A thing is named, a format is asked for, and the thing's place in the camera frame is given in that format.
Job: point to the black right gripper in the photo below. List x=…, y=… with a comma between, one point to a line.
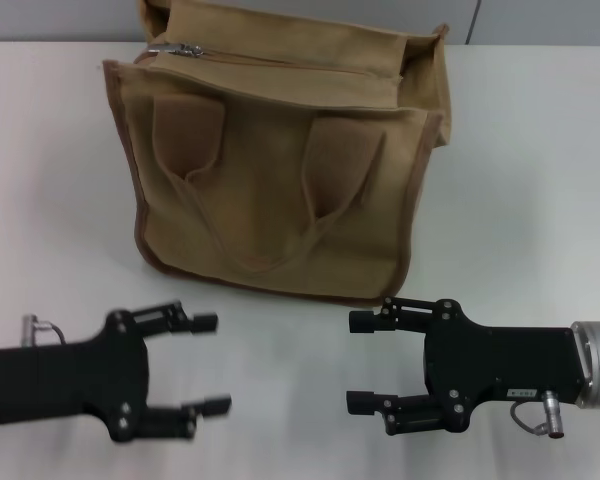
x=500, y=362

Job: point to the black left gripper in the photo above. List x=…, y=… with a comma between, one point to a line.
x=70, y=375

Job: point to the khaki canvas food bag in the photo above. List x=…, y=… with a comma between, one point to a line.
x=260, y=200

